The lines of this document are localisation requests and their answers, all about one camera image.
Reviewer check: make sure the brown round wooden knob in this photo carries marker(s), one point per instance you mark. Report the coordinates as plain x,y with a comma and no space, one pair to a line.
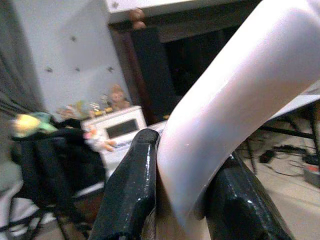
137,19

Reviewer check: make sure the black fabric bag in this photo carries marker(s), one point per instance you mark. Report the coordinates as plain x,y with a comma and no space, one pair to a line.
57,160

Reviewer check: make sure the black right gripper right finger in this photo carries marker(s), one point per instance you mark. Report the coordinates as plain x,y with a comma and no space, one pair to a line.
240,207

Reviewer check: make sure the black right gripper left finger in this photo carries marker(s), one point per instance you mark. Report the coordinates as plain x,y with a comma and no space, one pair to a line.
130,190

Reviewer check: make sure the brown teddy bear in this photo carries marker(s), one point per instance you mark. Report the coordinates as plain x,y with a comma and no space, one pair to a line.
117,97

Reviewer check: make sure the yellow green plush toy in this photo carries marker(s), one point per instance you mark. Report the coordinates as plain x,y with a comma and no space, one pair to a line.
30,123

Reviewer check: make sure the dark wooden cabinet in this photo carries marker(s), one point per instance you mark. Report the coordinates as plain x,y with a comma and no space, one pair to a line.
160,60

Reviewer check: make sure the white toy oven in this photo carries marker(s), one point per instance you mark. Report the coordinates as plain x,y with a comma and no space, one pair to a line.
120,132

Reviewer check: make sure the small pink white toy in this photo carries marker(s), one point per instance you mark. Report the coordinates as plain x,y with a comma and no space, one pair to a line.
98,138

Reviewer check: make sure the grey curtain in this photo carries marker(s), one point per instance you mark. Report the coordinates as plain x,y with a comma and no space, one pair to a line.
15,57

